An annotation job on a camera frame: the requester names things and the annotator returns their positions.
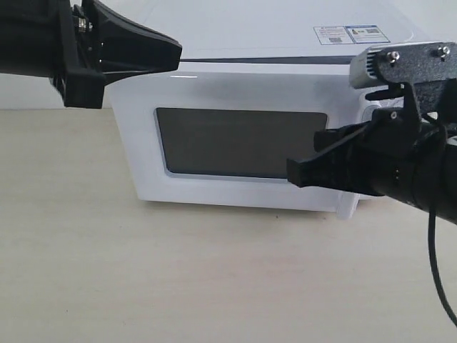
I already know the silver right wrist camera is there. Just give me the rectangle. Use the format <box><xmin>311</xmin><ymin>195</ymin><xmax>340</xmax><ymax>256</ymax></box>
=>
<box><xmin>349</xmin><ymin>45</ymin><xmax>386</xmax><ymax>89</ymax></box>

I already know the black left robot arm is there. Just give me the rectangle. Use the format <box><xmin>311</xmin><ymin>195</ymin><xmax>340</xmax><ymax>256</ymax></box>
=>
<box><xmin>1</xmin><ymin>1</ymin><xmax>182</xmax><ymax>109</ymax></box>

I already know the blue white label sticker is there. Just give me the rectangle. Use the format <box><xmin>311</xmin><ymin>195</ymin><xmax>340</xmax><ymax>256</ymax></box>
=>
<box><xmin>313</xmin><ymin>25</ymin><xmax>390</xmax><ymax>45</ymax></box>

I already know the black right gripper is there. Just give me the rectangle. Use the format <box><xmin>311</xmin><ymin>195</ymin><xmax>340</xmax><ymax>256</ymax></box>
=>
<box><xmin>286</xmin><ymin>106</ymin><xmax>426</xmax><ymax>197</ymax></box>

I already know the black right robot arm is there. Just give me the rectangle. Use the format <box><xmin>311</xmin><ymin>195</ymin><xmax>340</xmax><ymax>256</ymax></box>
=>
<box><xmin>286</xmin><ymin>79</ymin><xmax>456</xmax><ymax>223</ymax></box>

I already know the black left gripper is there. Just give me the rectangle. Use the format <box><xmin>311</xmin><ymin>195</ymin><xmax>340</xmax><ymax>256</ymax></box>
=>
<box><xmin>51</xmin><ymin>1</ymin><xmax>182</xmax><ymax>108</ymax></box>

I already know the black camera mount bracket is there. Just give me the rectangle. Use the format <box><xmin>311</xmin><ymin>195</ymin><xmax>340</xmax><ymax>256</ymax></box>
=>
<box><xmin>366</xmin><ymin>41</ymin><xmax>456</xmax><ymax>124</ymax></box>

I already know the white microwave door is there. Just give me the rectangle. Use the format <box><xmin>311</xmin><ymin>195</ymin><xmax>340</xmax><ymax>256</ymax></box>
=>
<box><xmin>106</xmin><ymin>62</ymin><xmax>374</xmax><ymax>219</ymax></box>

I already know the white microwave oven body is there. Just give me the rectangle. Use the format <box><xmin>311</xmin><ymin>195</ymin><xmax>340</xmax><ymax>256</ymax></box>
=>
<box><xmin>177</xmin><ymin>1</ymin><xmax>430</xmax><ymax>65</ymax></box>

